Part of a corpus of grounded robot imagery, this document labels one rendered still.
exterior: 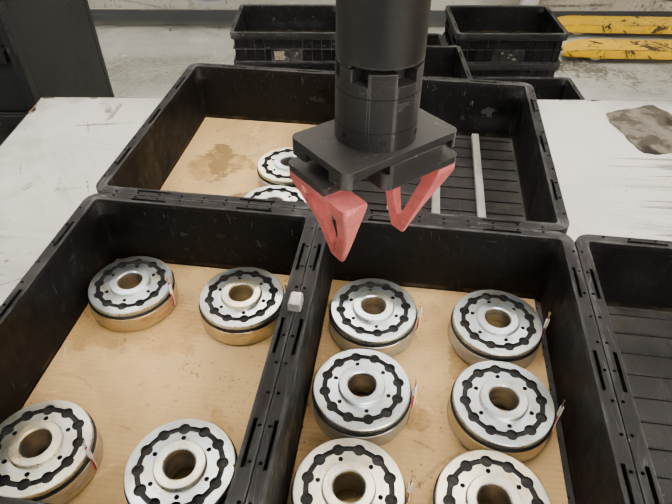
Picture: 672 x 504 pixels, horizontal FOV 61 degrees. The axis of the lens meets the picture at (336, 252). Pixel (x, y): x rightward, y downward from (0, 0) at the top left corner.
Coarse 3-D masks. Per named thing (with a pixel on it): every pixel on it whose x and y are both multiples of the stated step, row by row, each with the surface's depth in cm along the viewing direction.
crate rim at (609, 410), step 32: (384, 224) 68; (416, 224) 68; (448, 224) 68; (320, 256) 64; (576, 256) 64; (576, 288) 60; (288, 352) 54; (288, 384) 51; (608, 384) 51; (608, 416) 49; (256, 480) 44
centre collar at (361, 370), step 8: (352, 368) 60; (360, 368) 60; (368, 368) 60; (344, 376) 59; (352, 376) 60; (368, 376) 60; (376, 376) 59; (344, 384) 59; (376, 384) 59; (384, 384) 59; (344, 392) 58; (376, 392) 58; (384, 392) 58; (344, 400) 58; (352, 400) 57; (360, 400) 57; (368, 400) 57; (376, 400) 57
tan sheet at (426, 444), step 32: (416, 288) 74; (448, 320) 70; (320, 352) 66; (416, 352) 66; (448, 352) 66; (416, 384) 63; (448, 384) 63; (544, 384) 63; (416, 416) 60; (384, 448) 57; (416, 448) 57; (448, 448) 57; (544, 448) 57; (416, 480) 55; (544, 480) 55
